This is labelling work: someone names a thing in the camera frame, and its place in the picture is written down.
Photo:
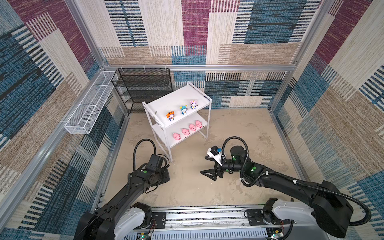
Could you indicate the black mesh wire shelf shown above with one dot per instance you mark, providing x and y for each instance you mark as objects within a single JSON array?
[{"x": 135, "y": 86}]

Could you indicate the aluminium front rail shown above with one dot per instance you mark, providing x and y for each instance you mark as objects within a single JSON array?
[{"x": 223, "y": 223}]

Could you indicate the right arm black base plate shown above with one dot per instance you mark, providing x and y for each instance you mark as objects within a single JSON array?
[{"x": 256, "y": 218}]

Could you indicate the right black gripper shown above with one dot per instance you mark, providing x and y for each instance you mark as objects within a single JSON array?
[{"x": 212, "y": 172}]

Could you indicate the teal hooded Doraemon figure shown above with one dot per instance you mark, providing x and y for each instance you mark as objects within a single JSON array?
[{"x": 184, "y": 109}]

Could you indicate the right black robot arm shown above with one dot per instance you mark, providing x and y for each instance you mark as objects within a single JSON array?
[{"x": 322, "y": 204}]

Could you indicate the orange crab Doraemon figure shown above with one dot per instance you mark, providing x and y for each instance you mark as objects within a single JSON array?
[{"x": 171, "y": 115}]

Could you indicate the pink hooded Doraemon figure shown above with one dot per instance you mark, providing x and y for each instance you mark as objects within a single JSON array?
[{"x": 194, "y": 104}]

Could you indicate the pink rubber pig toy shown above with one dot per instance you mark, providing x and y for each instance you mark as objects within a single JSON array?
[
  {"x": 192, "y": 127},
  {"x": 177, "y": 136},
  {"x": 186, "y": 132},
  {"x": 199, "y": 124}
]

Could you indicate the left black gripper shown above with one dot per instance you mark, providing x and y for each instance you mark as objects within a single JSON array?
[{"x": 166, "y": 177}]

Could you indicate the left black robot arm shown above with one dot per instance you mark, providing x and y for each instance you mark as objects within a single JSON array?
[{"x": 122, "y": 214}]

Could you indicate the white wire mesh basket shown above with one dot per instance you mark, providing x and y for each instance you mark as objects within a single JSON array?
[{"x": 87, "y": 112}]

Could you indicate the white two-tier metal shelf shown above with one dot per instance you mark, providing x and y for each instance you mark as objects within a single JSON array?
[{"x": 163, "y": 129}]

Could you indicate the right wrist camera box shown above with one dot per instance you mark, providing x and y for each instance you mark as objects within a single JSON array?
[{"x": 216, "y": 153}]

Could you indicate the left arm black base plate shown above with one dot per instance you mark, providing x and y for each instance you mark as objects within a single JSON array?
[{"x": 156, "y": 220}]

